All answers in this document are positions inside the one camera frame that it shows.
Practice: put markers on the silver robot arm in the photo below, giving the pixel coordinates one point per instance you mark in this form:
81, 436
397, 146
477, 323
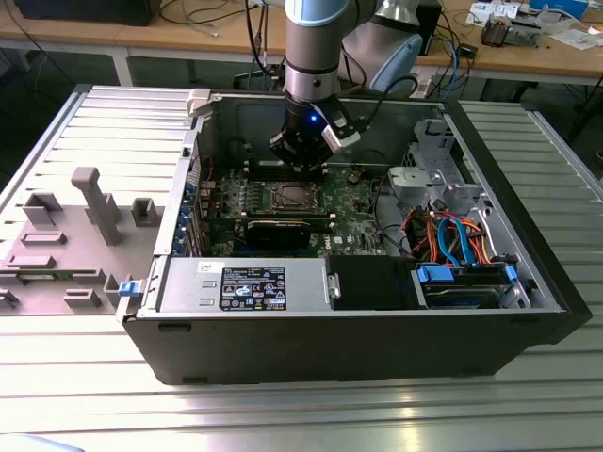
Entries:
311, 47

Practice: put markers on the CPU socket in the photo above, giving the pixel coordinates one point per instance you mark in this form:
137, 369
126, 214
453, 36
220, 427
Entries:
274, 186

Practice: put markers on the green RAM stick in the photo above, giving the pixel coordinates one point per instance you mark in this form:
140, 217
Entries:
47, 275
282, 215

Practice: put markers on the black graphics card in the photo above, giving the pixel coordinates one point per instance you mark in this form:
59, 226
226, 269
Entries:
278, 235

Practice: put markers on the green motherboard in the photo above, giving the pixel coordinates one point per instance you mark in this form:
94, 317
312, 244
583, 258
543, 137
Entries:
358, 221

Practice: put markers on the beige case latch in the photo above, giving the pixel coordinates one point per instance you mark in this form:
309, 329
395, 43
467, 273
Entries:
198, 101

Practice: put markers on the silver drive cage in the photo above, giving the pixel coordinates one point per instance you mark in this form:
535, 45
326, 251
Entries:
414, 183

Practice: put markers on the wooden desk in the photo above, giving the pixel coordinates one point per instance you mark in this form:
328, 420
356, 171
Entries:
188, 35

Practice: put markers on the black plastic shroud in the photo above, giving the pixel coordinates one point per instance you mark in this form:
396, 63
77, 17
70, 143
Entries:
372, 282

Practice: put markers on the black upright box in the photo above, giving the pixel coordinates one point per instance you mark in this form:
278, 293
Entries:
431, 28

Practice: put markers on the silver power supply unit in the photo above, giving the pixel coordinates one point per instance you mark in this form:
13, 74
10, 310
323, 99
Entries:
188, 287

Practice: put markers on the black open PC case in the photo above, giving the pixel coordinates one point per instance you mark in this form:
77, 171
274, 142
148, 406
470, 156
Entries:
330, 348

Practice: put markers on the grey parts rack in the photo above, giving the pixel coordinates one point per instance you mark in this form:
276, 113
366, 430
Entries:
99, 212

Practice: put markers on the hard disk blue carrier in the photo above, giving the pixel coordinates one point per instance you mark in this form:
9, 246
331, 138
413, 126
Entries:
452, 294

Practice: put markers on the small electronics assembly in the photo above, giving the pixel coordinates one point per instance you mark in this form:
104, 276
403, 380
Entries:
494, 30

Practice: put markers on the blue case latch clip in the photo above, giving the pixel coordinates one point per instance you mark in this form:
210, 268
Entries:
129, 289

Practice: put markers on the black equipment box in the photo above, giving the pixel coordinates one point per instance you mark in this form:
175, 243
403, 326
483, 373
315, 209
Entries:
85, 11

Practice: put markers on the white paper sheet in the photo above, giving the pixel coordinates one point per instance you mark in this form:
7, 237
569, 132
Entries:
575, 38

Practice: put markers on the blue cardboard box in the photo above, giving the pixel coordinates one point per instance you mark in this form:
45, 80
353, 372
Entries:
565, 7

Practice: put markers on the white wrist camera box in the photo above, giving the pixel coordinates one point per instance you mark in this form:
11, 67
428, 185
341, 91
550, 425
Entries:
341, 132

